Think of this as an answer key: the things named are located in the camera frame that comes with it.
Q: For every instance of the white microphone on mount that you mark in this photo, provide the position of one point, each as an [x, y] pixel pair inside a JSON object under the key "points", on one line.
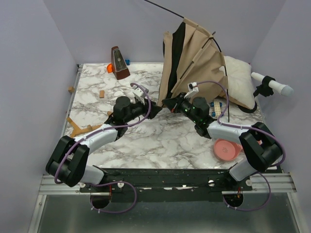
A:
{"points": [[269, 85]]}

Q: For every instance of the wooden stand frame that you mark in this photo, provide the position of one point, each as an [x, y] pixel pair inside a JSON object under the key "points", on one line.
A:
{"points": [[76, 131]]}

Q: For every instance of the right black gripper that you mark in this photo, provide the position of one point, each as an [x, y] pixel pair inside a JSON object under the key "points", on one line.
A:
{"points": [[172, 103]]}

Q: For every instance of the blue small toy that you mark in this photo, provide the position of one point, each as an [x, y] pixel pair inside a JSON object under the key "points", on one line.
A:
{"points": [[127, 62]]}

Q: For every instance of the wooden toy car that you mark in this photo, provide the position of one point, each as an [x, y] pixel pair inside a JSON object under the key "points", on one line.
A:
{"points": [[216, 106]]}

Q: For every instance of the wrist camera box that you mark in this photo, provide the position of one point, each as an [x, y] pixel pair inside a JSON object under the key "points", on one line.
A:
{"points": [[140, 93], [193, 90]]}

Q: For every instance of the wooden block on edge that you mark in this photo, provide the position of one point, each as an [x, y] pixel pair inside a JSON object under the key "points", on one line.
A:
{"points": [[71, 89]]}

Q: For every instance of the small wooden block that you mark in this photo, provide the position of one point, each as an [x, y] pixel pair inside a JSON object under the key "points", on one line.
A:
{"points": [[101, 94]]}

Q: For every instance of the brown wooden metronome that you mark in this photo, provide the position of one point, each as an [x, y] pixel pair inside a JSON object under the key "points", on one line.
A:
{"points": [[119, 66]]}

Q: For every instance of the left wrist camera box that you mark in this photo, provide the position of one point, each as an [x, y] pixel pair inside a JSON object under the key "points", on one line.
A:
{"points": [[140, 93]]}

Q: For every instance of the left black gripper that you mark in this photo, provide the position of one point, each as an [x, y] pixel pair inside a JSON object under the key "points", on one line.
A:
{"points": [[154, 109]]}

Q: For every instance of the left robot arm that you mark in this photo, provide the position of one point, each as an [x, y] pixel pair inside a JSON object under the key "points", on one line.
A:
{"points": [[68, 162]]}

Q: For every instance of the white fluffy pillow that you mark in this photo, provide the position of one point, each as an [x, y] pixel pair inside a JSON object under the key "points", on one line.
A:
{"points": [[240, 88]]}

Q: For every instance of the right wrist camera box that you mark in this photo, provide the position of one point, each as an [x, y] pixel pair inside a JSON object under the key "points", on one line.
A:
{"points": [[193, 90]]}

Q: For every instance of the pink cat-ear pet bowl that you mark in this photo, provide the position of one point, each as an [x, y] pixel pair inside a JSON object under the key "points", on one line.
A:
{"points": [[226, 150]]}

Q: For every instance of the orange plastic cup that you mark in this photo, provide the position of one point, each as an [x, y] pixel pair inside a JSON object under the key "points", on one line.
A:
{"points": [[109, 68]]}

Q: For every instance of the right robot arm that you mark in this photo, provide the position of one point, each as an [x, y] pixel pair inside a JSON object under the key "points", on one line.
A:
{"points": [[260, 147]]}

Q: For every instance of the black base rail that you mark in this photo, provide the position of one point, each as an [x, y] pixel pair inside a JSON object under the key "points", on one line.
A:
{"points": [[166, 185]]}

